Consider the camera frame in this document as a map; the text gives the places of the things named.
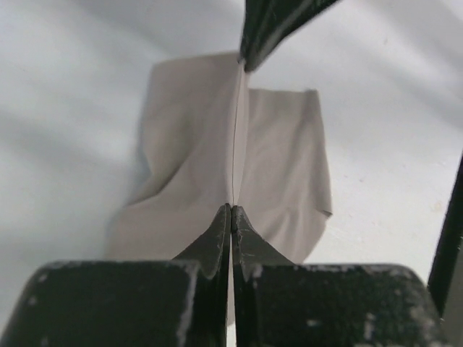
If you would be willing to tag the grey underwear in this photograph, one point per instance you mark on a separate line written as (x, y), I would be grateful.
(210, 139)

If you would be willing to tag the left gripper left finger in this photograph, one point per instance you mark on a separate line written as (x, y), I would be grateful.
(177, 302)

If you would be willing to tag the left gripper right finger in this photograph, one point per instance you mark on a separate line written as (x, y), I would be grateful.
(279, 303)

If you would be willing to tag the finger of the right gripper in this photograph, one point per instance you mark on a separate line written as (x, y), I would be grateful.
(264, 28)
(300, 13)

